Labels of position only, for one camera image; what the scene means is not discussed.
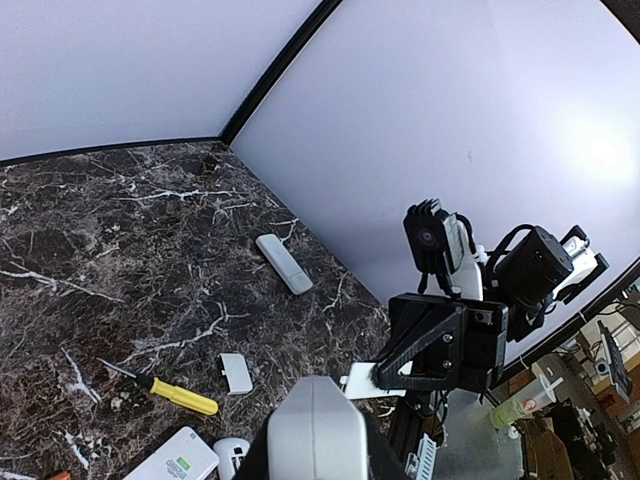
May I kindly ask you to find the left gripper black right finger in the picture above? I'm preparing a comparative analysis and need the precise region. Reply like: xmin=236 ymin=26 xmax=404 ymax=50
xmin=363 ymin=412 xmax=405 ymax=480

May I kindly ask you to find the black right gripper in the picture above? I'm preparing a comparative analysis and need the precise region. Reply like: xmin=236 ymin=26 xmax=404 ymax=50
xmin=371 ymin=225 xmax=609 ymax=393

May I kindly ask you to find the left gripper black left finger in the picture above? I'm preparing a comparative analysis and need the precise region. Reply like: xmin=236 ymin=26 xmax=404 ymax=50
xmin=234 ymin=429 xmax=269 ymax=480

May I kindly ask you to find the white remote with battery bay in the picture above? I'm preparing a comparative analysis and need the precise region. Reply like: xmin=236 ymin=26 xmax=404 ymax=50
xmin=213 ymin=437 xmax=250 ymax=480

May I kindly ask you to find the wide white remote control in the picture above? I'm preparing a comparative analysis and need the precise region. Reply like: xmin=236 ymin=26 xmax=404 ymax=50
xmin=124 ymin=426 xmax=219 ymax=480

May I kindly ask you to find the slim white QR-code remote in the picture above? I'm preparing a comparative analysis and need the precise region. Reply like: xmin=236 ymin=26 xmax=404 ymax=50
xmin=267 ymin=376 xmax=369 ymax=480

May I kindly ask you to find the yellow handled screwdriver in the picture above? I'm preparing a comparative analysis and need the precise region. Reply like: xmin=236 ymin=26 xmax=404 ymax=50
xmin=97 ymin=357 xmax=220 ymax=416

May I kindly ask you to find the white wide remote battery cover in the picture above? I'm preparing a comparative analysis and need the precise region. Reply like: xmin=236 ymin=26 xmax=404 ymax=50
xmin=219 ymin=353 xmax=253 ymax=395

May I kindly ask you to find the white slim remote battery cover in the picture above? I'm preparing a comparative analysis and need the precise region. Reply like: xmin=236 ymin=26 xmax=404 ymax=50
xmin=339 ymin=362 xmax=406 ymax=400

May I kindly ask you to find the white slotted cable duct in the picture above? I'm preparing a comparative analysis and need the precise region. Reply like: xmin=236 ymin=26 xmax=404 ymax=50
xmin=405 ymin=434 xmax=437 ymax=480

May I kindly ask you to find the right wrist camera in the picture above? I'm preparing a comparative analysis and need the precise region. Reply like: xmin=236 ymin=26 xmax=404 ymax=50
xmin=403 ymin=198 xmax=488 ymax=301

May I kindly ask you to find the small white remote near wall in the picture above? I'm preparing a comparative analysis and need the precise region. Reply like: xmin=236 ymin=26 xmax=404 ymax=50
xmin=255 ymin=234 xmax=313 ymax=295

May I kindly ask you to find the black enclosure frame post right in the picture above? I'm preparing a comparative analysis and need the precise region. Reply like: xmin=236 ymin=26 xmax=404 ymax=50
xmin=218 ymin=0 xmax=342 ymax=146

